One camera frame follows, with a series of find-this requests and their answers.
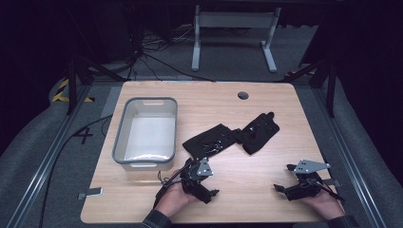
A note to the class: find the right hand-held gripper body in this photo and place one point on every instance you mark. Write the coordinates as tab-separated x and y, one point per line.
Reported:
305	188

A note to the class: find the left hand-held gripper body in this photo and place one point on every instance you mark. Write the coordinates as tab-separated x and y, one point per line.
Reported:
193	182

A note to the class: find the black glove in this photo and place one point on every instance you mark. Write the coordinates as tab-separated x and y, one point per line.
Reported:
209	142
258	133

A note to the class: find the person's left hand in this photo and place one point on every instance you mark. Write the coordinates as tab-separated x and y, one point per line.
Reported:
172	199

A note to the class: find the person's right hand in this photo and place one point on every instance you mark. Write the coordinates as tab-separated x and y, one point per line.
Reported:
328	204

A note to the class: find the small grey tape piece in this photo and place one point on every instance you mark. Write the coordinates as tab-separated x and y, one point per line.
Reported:
332	182

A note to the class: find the white bin with grey rim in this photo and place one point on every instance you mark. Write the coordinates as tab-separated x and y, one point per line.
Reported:
149	136

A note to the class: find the black metal stand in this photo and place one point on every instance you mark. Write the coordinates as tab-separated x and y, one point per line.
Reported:
72	85
331	91

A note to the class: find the round grey desk grommet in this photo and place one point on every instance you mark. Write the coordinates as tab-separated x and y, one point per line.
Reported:
243	95

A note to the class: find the grey tape strip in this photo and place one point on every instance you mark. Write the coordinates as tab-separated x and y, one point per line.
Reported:
92	192

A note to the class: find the yellow black hazard tape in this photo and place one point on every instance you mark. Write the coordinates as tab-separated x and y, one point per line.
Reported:
61	95

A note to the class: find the white metal desk frame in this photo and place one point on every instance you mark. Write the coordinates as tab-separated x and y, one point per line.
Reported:
234	19

